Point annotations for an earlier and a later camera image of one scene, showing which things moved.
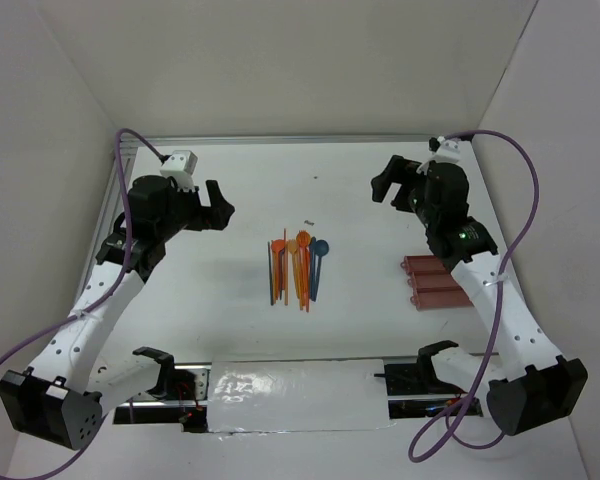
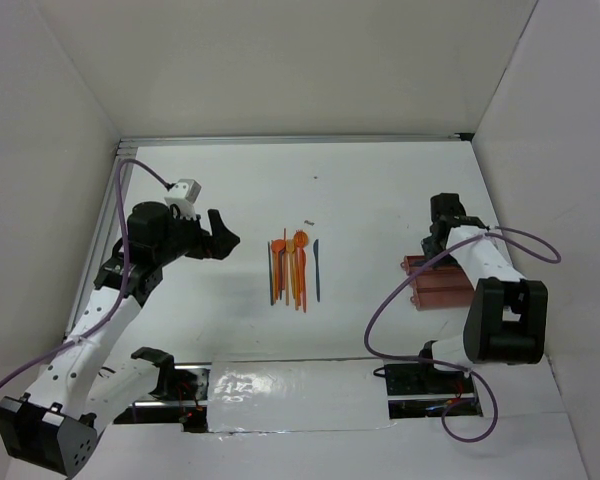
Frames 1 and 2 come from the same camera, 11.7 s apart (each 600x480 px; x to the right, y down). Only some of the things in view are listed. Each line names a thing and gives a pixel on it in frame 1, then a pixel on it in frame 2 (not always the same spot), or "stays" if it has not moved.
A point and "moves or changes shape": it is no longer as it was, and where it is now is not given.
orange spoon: x=277 y=245 stays
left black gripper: x=221 y=210 → x=221 y=242
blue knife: x=312 y=265 moves or changes shape
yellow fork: x=292 y=245 stays
